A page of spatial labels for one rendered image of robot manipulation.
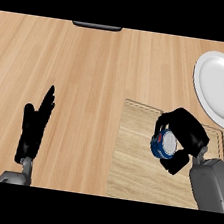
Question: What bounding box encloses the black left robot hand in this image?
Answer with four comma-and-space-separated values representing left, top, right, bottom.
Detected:
13, 81, 59, 168

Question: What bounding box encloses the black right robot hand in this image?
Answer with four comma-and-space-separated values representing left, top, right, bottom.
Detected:
148, 103, 215, 181

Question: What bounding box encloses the blue can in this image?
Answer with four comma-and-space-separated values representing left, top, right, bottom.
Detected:
148, 126, 180, 161

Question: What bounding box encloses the white plate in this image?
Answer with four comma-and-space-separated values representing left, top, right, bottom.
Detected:
185, 47, 224, 131

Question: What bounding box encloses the pale wooden tray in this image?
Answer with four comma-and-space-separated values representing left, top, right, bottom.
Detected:
104, 97, 224, 214

